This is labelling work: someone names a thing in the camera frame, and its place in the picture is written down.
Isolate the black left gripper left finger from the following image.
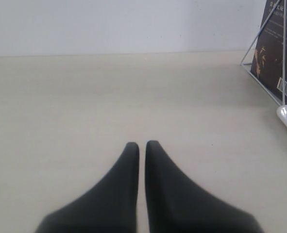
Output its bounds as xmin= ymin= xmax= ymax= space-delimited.
xmin=36 ymin=142 xmax=139 ymax=233

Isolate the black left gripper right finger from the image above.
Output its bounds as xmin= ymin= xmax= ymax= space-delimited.
xmin=145 ymin=140 xmax=263 ymax=233

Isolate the black book gold bamboo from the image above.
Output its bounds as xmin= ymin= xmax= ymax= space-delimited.
xmin=251 ymin=1 xmax=287 ymax=104

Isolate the white wire book rack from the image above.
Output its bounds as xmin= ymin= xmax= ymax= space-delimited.
xmin=248 ymin=0 xmax=287 ymax=105

